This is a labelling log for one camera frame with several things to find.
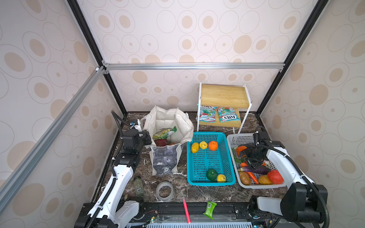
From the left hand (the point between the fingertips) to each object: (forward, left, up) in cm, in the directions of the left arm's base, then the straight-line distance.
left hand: (149, 128), depth 77 cm
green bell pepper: (-18, -35, -20) cm, 44 cm away
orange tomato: (0, -57, -23) cm, 61 cm away
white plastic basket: (+5, -56, -19) cm, 59 cm away
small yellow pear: (+1, -32, -20) cm, 38 cm away
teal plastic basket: (-9, -28, -26) cm, 40 cm away
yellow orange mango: (-21, -64, -20) cm, 71 cm away
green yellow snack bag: (+7, -5, -15) cm, 18 cm away
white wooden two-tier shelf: (+20, -42, +6) cm, 47 cm away
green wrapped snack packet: (-36, -32, -23) cm, 53 cm away
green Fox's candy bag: (+18, -48, -8) cm, 52 cm away
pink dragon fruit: (+2, -3, -19) cm, 19 cm away
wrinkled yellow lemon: (0, -26, -21) cm, 34 cm away
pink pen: (-37, -21, -23) cm, 48 cm away
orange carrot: (-12, -56, -21) cm, 61 cm away
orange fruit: (+1, -38, -21) cm, 44 cm away
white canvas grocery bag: (-14, -9, -10) cm, 19 cm away
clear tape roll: (-23, -7, -22) cm, 33 cm away
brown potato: (-21, -54, -20) cm, 61 cm away
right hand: (-10, -54, -17) cm, 57 cm away
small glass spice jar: (-24, +6, -22) cm, 33 cm away
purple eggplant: (-16, -63, -18) cm, 68 cm away
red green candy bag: (+17, -34, -7) cm, 39 cm away
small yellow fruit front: (-21, -40, -20) cm, 49 cm away
